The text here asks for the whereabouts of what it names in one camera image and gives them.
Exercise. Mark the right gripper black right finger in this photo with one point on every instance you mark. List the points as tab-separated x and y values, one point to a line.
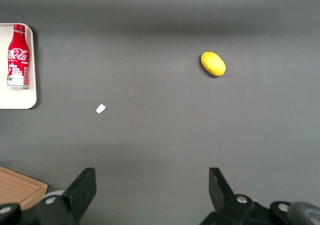
222	197

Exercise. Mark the beige plastic tray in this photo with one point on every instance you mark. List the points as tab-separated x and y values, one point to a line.
3	97

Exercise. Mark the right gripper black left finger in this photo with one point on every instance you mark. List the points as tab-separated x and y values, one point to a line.
80	195

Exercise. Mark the red cola bottle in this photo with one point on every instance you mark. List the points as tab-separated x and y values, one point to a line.
18	57

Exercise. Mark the small white scrap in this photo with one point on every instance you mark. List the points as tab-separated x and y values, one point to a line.
100	108

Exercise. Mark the yellow lemon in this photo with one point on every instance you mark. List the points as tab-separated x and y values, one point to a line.
213	64

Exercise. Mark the wooden drawer cabinet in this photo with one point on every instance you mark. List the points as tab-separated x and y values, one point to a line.
17	187

